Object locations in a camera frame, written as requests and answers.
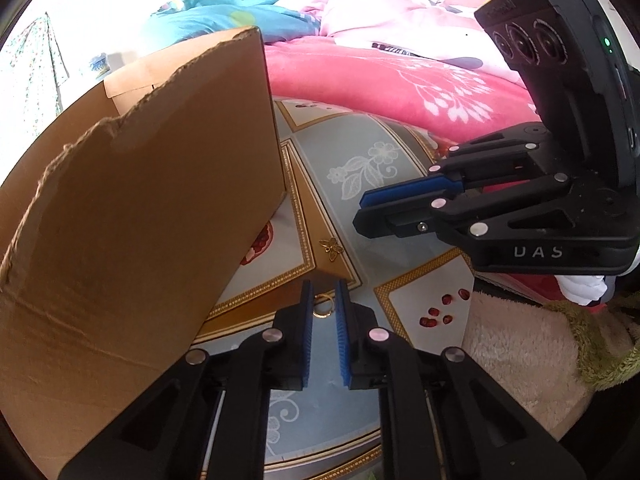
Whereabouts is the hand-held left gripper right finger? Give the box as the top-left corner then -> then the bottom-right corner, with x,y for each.
334,279 -> 586,480

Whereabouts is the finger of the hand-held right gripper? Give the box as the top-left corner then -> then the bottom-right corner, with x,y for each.
352,172 -> 574,247
359,122 -> 551,208

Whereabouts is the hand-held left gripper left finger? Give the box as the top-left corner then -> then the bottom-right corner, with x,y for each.
59,280 -> 315,480

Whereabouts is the gold butterfly charm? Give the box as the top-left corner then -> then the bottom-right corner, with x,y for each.
319,237 -> 345,262

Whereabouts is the large cardboard box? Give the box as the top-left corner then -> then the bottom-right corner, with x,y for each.
0,26 -> 290,480

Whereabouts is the person's right hand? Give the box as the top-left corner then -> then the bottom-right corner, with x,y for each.
557,272 -> 616,306

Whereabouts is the fruit pattern tablecloth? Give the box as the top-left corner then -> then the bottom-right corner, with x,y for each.
187,99 -> 481,471

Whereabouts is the pink floral blanket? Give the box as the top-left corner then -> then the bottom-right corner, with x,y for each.
262,40 -> 543,143

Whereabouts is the white fleece garment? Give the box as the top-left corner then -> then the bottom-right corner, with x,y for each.
462,290 -> 596,428

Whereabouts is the light pink quilt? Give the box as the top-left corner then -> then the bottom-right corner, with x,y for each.
320,0 -> 531,86

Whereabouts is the blue pillow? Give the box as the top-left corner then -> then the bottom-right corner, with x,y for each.
145,0 -> 326,46

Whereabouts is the green floral curtain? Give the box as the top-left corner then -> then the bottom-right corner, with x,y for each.
0,12 -> 71,126

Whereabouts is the black white striped strap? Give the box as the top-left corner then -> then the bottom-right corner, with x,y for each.
372,42 -> 418,56

